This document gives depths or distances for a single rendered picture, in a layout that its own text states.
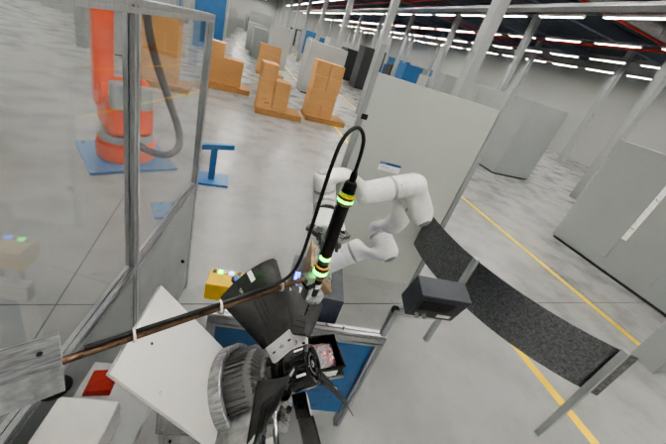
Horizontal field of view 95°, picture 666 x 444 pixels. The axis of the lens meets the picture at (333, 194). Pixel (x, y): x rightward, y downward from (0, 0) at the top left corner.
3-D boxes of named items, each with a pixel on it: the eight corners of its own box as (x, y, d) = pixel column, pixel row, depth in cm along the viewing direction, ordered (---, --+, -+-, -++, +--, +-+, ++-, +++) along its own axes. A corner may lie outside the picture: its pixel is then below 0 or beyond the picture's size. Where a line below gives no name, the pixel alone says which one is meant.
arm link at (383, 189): (400, 164, 106) (317, 177, 97) (396, 203, 114) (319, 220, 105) (388, 155, 114) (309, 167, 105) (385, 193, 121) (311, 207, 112)
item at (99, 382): (81, 396, 101) (80, 392, 100) (93, 372, 108) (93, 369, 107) (109, 395, 103) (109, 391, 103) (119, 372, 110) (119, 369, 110)
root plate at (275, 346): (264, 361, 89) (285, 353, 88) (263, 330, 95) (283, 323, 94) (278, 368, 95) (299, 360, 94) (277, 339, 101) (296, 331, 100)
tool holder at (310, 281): (303, 310, 89) (312, 285, 85) (290, 292, 93) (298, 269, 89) (327, 300, 95) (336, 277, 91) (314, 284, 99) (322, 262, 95)
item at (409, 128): (308, 268, 319) (382, 42, 225) (308, 265, 323) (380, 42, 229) (413, 286, 342) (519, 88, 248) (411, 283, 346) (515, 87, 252)
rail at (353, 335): (206, 324, 145) (207, 313, 142) (208, 317, 148) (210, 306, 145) (382, 347, 162) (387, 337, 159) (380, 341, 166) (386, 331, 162)
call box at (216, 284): (202, 300, 134) (205, 282, 129) (209, 283, 143) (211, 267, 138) (240, 306, 137) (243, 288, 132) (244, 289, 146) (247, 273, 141)
